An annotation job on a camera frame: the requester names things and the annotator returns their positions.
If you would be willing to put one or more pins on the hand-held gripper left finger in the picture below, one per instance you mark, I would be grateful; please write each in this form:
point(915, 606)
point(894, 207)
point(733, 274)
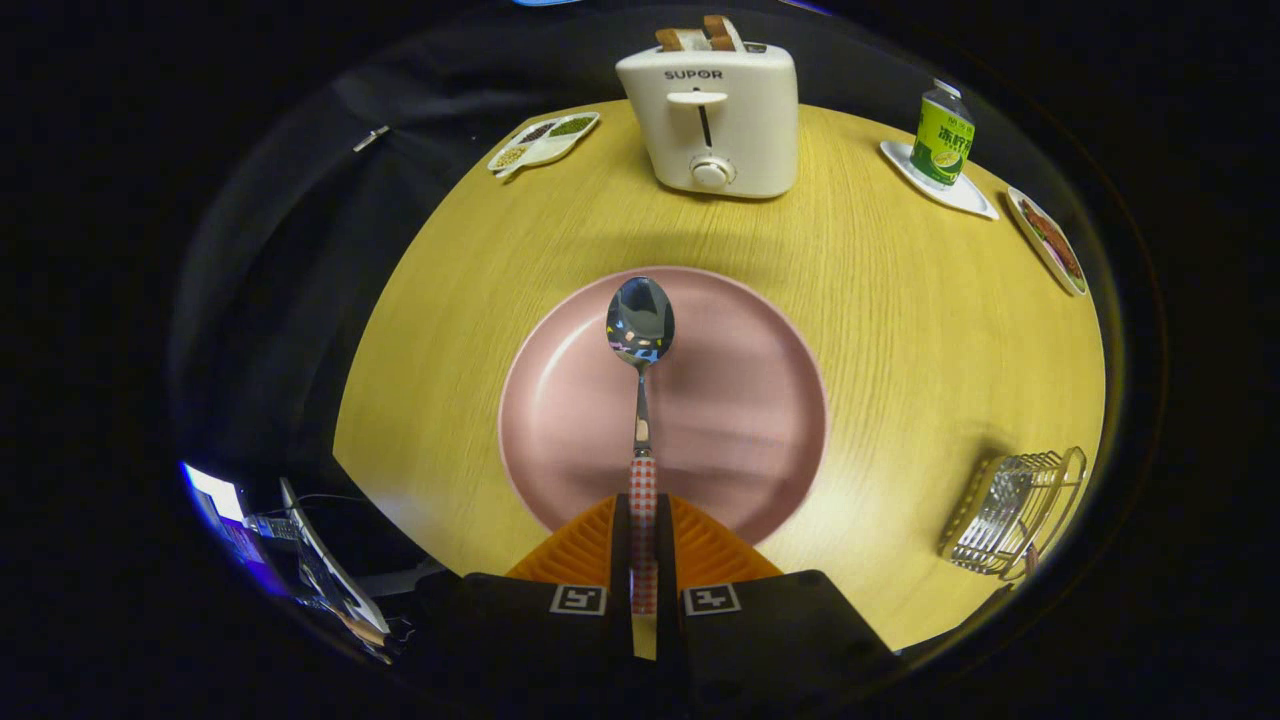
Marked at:
point(540, 630)

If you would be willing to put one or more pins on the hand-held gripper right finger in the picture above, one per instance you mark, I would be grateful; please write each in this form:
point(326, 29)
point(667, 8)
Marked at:
point(760, 630)

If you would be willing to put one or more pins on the pink round plate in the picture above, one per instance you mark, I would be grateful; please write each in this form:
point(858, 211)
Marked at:
point(740, 400)

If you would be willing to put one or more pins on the white square coaster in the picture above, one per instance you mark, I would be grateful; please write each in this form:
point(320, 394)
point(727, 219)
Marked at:
point(965, 197)

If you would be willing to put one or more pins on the plate of toy food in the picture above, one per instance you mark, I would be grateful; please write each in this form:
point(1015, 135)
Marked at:
point(1050, 245)

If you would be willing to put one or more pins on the white divided seasoning dish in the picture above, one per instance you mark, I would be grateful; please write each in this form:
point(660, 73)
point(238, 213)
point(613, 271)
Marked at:
point(545, 145)

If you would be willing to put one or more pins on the white toaster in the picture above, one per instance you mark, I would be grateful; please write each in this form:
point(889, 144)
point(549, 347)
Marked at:
point(730, 130)

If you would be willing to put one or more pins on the silver clip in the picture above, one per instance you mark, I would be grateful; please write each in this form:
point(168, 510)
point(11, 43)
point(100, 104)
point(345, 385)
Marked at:
point(371, 138)

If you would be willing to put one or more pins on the green label drink bottle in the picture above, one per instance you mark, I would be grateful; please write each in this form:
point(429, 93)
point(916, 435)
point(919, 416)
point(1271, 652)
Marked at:
point(942, 140)

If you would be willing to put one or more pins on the toast bread slice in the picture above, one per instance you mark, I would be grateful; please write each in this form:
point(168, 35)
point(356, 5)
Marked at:
point(722, 32)
point(682, 40)

